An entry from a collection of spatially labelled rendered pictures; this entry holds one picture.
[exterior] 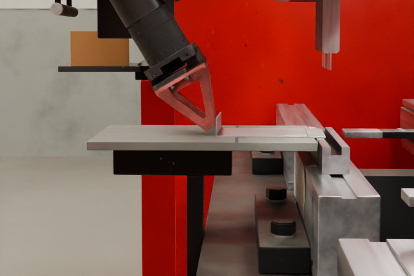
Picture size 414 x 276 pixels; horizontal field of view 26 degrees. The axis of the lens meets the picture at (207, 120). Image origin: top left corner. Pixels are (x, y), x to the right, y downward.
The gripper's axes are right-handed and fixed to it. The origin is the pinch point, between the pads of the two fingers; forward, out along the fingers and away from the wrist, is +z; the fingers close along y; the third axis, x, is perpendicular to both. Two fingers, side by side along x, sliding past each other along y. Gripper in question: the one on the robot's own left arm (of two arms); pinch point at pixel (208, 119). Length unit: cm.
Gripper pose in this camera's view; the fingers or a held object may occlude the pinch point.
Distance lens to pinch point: 110.4
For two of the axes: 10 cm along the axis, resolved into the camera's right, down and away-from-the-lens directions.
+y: 0.4, -1.2, 9.9
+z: 5.1, 8.6, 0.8
